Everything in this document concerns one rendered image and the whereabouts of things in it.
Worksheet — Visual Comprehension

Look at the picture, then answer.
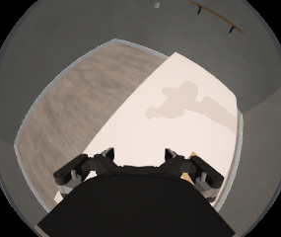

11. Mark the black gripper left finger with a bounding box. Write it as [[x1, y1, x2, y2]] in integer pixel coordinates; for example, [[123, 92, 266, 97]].
[[53, 147, 127, 198]]

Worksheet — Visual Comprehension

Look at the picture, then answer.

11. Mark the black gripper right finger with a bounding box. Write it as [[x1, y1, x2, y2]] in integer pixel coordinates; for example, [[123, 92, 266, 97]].
[[148, 148, 225, 203]]

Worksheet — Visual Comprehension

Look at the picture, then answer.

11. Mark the brown square mat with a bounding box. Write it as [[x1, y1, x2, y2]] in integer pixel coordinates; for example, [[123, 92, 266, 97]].
[[182, 151, 197, 185]]

